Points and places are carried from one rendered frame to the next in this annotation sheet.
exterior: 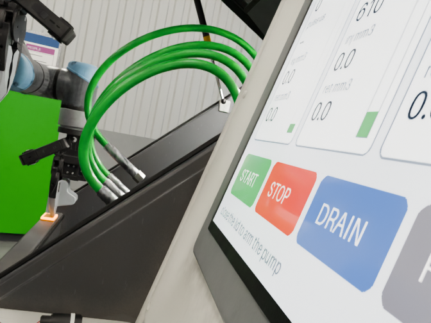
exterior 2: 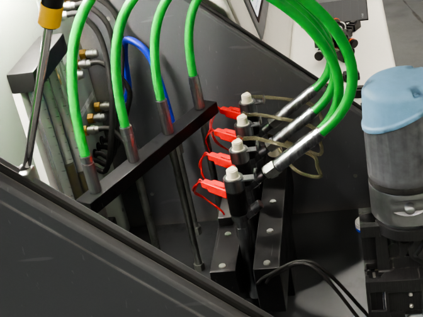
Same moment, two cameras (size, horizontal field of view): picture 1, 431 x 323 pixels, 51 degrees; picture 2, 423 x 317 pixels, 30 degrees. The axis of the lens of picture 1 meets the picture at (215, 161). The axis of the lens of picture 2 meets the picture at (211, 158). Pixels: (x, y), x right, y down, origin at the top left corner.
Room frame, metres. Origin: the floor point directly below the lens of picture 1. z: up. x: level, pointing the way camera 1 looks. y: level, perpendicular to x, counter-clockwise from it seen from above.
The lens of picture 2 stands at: (1.76, 0.43, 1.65)
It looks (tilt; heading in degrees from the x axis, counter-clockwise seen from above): 28 degrees down; 203
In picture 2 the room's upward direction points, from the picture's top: 12 degrees counter-clockwise
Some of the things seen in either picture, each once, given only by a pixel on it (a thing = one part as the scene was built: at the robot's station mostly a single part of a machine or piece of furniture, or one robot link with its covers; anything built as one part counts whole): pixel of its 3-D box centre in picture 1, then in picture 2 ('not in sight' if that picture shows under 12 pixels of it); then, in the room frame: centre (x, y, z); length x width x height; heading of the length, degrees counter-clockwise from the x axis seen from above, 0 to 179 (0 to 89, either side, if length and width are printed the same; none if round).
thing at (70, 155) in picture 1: (72, 154); (403, 258); (1.06, 0.33, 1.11); 0.09 x 0.08 x 0.12; 101
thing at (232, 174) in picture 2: not in sight; (233, 177); (0.88, 0.08, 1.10); 0.02 x 0.02 x 0.03
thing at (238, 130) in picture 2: not in sight; (259, 180); (0.72, 0.07, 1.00); 0.05 x 0.03 x 0.21; 101
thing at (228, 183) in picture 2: not in sight; (252, 238); (0.88, 0.10, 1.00); 0.05 x 0.03 x 0.21; 101
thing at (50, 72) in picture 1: (34, 79); not in sight; (1.03, 0.44, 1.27); 0.11 x 0.11 x 0.08; 4
